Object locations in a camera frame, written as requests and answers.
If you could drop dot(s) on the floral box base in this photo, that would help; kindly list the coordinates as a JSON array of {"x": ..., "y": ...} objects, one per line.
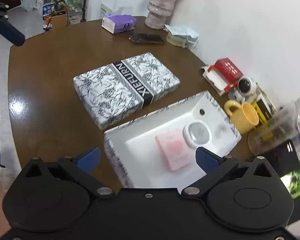
[{"x": 158, "y": 150}]

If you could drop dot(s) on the floral box lid XIEFURN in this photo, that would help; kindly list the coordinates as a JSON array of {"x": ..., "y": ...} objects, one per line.
[{"x": 115, "y": 91}]

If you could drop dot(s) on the yellow mug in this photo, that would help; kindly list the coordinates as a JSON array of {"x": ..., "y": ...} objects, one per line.
[{"x": 243, "y": 115}]

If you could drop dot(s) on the tablet with dark screen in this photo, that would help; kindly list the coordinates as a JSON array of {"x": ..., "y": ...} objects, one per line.
[{"x": 285, "y": 162}]

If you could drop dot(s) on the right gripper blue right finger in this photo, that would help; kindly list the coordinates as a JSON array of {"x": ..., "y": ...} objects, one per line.
[{"x": 207, "y": 160}]

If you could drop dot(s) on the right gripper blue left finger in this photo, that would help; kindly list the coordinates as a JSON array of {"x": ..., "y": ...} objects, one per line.
[{"x": 88, "y": 160}]

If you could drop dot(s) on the round white compact case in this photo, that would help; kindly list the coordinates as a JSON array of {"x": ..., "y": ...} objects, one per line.
[{"x": 197, "y": 134}]

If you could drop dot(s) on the yellow black box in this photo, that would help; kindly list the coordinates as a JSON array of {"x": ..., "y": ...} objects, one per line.
[{"x": 263, "y": 106}]

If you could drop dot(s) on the cluttered storage rack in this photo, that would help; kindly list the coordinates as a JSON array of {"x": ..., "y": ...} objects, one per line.
[{"x": 71, "y": 9}]

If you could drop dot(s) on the purple tissue pack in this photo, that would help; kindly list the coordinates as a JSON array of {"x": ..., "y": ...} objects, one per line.
[{"x": 118, "y": 23}]

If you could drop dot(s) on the crumpled face mask pile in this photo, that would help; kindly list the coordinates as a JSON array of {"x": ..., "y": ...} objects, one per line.
[{"x": 181, "y": 36}]

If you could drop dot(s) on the red white small box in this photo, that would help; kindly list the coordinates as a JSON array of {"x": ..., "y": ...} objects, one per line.
[{"x": 222, "y": 76}]

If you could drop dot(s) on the white round camera robot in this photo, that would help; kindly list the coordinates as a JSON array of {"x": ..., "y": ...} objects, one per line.
[{"x": 245, "y": 88}]

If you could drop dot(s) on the white plastic bag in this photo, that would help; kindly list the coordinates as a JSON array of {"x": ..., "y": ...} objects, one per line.
[{"x": 29, "y": 5}]

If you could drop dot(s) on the black smartphone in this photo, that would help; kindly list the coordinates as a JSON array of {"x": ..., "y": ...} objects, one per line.
[{"x": 146, "y": 38}]

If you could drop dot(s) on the pink stone flower vase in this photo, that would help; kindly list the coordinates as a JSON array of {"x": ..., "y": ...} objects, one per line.
[{"x": 159, "y": 11}]

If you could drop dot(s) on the clear plastic water jug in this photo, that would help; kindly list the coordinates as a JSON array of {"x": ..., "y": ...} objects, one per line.
[{"x": 284, "y": 125}]

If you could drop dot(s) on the pink card box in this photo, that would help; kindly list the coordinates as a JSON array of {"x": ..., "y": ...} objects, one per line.
[{"x": 174, "y": 151}]

